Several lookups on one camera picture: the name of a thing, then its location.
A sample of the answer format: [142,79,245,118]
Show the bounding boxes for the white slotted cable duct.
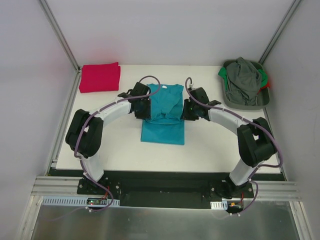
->
[42,196,120,208]

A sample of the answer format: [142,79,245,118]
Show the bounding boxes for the grey t-shirt in bin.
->
[226,57,263,106]

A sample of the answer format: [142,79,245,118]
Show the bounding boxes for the green t-shirt in bin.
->
[218,67,228,91]

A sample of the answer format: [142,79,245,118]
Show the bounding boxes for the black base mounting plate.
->
[47,167,256,208]

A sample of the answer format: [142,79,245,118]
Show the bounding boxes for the teal t-shirt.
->
[140,84,185,145]

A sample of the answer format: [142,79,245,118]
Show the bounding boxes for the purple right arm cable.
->
[184,77,285,176]

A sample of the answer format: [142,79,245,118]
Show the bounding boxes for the aluminium front rail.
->
[32,174,83,196]

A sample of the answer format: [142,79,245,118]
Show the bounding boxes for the left aluminium frame post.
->
[37,0,81,73]

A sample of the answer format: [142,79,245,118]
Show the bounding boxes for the aluminium frame post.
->
[258,0,304,65]
[37,0,81,73]

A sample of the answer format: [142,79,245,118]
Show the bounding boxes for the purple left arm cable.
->
[74,75,161,181]

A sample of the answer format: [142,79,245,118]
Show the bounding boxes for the grey plastic laundry bin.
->
[222,59,270,111]

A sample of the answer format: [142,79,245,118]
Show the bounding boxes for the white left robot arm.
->
[65,82,151,195]

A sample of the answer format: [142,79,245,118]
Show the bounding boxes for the red t-shirt in bin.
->
[257,69,270,94]

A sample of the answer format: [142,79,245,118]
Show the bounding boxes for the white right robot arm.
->
[183,87,277,198]

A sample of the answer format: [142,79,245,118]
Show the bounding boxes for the folded magenta t-shirt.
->
[79,62,121,94]

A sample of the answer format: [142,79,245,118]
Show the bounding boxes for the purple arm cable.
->
[184,77,285,176]
[74,75,161,181]

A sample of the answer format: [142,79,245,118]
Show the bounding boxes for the right aluminium frame post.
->
[258,0,304,65]

